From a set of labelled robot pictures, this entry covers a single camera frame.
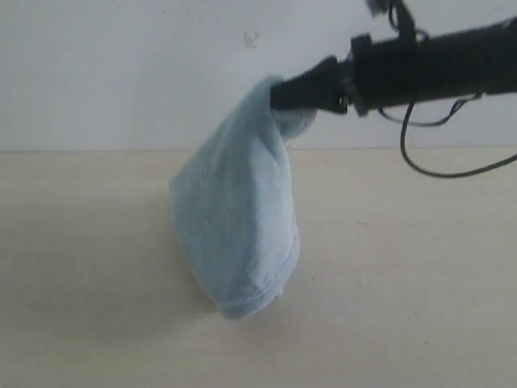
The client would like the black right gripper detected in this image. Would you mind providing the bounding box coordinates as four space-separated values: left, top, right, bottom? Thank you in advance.
270 35 428 116

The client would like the light blue fluffy towel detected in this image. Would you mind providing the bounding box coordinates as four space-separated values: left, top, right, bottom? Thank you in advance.
169 76 316 320

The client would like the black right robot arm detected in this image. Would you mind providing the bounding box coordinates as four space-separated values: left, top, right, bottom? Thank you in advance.
270 19 516 116

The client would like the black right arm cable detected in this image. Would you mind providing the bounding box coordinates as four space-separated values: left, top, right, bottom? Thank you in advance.
379 0 517 179

